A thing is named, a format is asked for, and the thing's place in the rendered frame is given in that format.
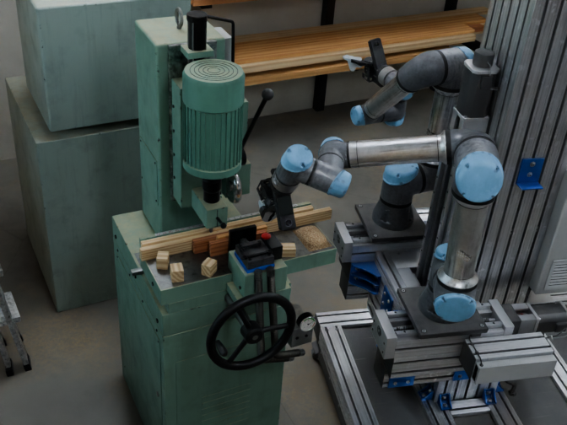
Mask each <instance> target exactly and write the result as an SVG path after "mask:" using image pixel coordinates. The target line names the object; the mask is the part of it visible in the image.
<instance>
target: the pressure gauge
mask: <svg viewBox="0 0 567 425"><path fill-rule="evenodd" d="M312 321H313V322H312ZM296 324H297V325H298V327H299V328H300V330H301V331H310V330H311V329H313V328H314V326H315V325H316V318H315V317H314V316H313V314H312V313H310V312H305V313H303V314H301V315H300V316H299V317H298V319H297V321H296ZM307 324H309V325H307Z"/></svg>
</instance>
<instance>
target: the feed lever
mask: <svg viewBox="0 0 567 425"><path fill-rule="evenodd" d="M273 96H274V93H273V91H272V90H271V89H264V90H263V91H262V97H263V99H262V102H261V104H260V105H259V107H258V109H257V111H256V114H255V116H254V118H253V120H252V122H251V124H250V126H249V128H248V130H247V132H246V134H245V136H244V138H243V140H242V157H241V166H242V165H245V164H246V152H245V150H244V149H243V148H244V146H245V145H246V142H247V140H248V138H249V136H250V135H251V132H252V130H253V128H254V126H255V125H256V123H257V120H258V118H259V116H260V114H261V113H262V110H263V108H264V106H265V104H266V103H267V101H268V100H271V99H272V98H273Z"/></svg>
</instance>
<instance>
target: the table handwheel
mask: <svg viewBox="0 0 567 425"><path fill-rule="evenodd" d="M224 300H225V301H226V303H227V304H228V307H226V308H225V309H224V310H223V311H222V312H221V313H220V314H219V315H218V316H217V318H216V319H215V320H214V322H213V324H212V325H211V326H210V328H209V331H208V335H207V339H206V348H207V353H208V356H209V357H210V359H211V360H212V361H213V363H215V364H216V365H218V366H219V367H220V368H222V369H228V370H246V369H252V368H255V367H256V366H259V365H261V364H263V363H265V362H266V361H268V360H270V359H271V358H273V357H274V356H275V355H277V354H278V353H279V352H280V351H281V350H282V349H283V348H284V347H285V345H286V344H287V343H288V341H289V339H290V337H291V336H292V335H293V332H294V328H295V324H296V314H295V310H294V307H293V305H292V304H291V303H290V302H289V301H288V300H287V299H286V298H285V297H284V296H282V295H280V294H277V293H254V294H250V295H247V296H245V297H243V298H241V299H238V300H236V301H235V302H234V301H233V300H232V298H231V297H230V295H229V294H228V293H227V294H226V295H225V296H224ZM261 302H272V303H275V304H279V305H280V306H282V307H283V309H284V310H285V312H286V315H287V323H283V324H278V325H270V326H265V327H260V326H259V324H258V323H257V321H255V320H251V318H250V317H249V315H248V314H247V313H246V311H245V309H244V308H245V307H246V306H248V305H251V304H256V303H261ZM232 315H235V318H236V319H237V320H238V322H239V323H240V325H241V328H240V333H241V335H242V336H243V338H244V339H243V340H242V341H241V343H240V345H239V346H238V347H237V348H236V349H235V351H234V352H233V353H232V355H231V356H230V357H229V359H228V360H227V359H224V358H222V357H221V356H220V355H219V354H218V352H217V350H216V345H215V341H216V338H217V335H218V333H219V330H220V329H221V327H222V326H223V324H224V323H225V321H226V320H227V319H228V318H229V317H230V316H232ZM281 329H284V331H283V334H282V335H281V337H280V338H279V339H278V341H277V342H276V343H275V344H274V345H273V346H272V347H270V348H269V349H268V350H266V351H265V352H264V353H262V354H261V355H259V356H257V357H254V358H251V359H248V360H244V361H234V360H235V359H236V357H237V356H238V354H239V353H240V352H241V350H242V349H243V348H244V347H245V345H246V344H247V343H248V344H255V343H258V342H259V341H260V340H261V339H262V338H263V335H264V333H265V332H269V331H276V330H281Z"/></svg>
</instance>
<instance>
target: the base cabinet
mask: <svg viewBox="0 0 567 425"><path fill-rule="evenodd" d="M113 241H114V253H115V266H116V289H117V301H118V314H119V326H120V338H121V360H122V373H123V376H124V378H125V381H126V382H127V386H128V388H129V390H130V392H131V395H132V398H133V400H134V402H135V405H136V407H137V409H138V413H139V415H140V417H141V419H142V421H143V425H278V419H279V410H280V401H281V391H282V383H283V373H284V362H281V363H263V364H261V365H259V366H256V367H255V368H252V369H246V370H228V369H222V368H220V367H219V366H218V365H216V364H215V363H213V361H212V360H211V359H210V357H209V356H208V353H207V348H206V339H207V335H208V331H209V328H210V326H211V325H206V326H203V327H199V328H196V329H192V330H189V331H183V332H180V333H177V334H174V335H170V336H162V334H161V332H160V330H159V327H158V326H157V324H156V322H155V320H154V317H153V316H152V314H151V312H150V310H149V307H148V305H147V303H146V301H145V299H144V297H143V295H142V293H141V291H140V289H139V287H138V285H137V283H136V281H135V279H134V277H133V276H132V274H131V271H130V269H129V267H128V265H127V263H126V261H125V259H124V257H123V254H122V252H121V250H120V248H119V246H118V244H117V242H116V240H115V238H114V236H113ZM240 328H241V325H240V323H239V322H238V320H237V319H236V318H234V319H230V320H227V321H225V323H224V324H223V326H222V327H221V329H220V330H219V333H218V335H217V338H216V341H217V340H220V341H221V342H222V343H223V344H224V346H225V347H226V349H227V351H228V354H227V356H226V357H222V358H224V359H227V360H228V359H229V357H230V356H231V355H232V353H233V352H234V351H235V349H236V348H237V347H238V346H239V345H240V343H241V341H242V340H243V339H244V338H243V336H242V335H241V333H240ZM254 357H257V343H255V344H248V343H247V344H246V345H245V347H244V348H243V349H242V350H241V352H240V353H239V354H238V356H237V357H236V359H235V360H234V361H244V360H248V359H251V358H254Z"/></svg>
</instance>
